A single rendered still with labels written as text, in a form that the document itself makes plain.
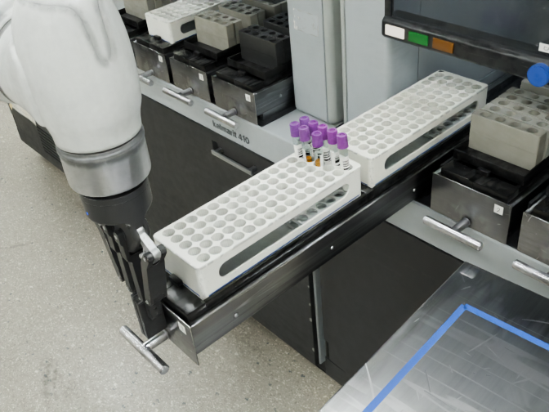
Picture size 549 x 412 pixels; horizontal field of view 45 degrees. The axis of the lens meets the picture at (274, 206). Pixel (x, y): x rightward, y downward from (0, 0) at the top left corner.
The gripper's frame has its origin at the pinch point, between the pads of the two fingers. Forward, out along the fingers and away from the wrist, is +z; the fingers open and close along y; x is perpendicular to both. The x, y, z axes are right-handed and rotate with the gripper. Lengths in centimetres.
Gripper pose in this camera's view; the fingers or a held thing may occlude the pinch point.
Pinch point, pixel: (149, 311)
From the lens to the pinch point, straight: 85.6
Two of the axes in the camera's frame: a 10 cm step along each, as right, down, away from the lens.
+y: -6.7, -3.9, 6.3
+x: -7.4, 4.5, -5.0
